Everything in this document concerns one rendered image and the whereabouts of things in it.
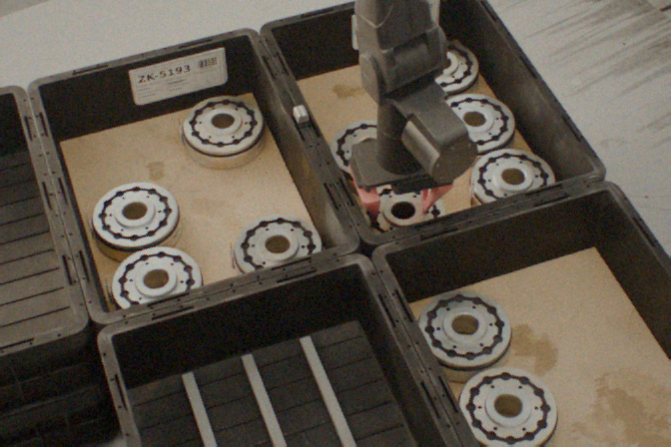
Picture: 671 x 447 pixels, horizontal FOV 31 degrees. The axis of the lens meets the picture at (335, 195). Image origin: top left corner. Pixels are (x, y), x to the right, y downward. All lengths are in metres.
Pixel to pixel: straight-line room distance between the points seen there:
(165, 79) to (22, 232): 0.27
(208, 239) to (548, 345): 0.42
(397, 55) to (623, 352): 0.42
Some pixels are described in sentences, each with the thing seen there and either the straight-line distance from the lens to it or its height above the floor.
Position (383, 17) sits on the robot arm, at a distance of 1.17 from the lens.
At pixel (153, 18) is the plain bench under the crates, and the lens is 1.97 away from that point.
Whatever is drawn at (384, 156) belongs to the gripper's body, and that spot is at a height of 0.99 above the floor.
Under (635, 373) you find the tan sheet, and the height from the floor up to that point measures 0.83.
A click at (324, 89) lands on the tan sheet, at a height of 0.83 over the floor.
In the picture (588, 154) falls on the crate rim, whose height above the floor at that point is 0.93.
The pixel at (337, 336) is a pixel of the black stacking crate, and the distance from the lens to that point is 1.36.
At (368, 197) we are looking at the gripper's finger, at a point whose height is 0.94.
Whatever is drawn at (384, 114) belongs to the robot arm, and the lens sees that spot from 1.28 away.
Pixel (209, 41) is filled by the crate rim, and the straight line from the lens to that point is 1.56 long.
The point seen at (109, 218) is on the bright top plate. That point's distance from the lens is 1.46.
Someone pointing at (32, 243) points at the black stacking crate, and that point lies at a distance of 1.50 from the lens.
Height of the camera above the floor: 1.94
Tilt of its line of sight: 48 degrees down
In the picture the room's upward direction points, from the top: 1 degrees counter-clockwise
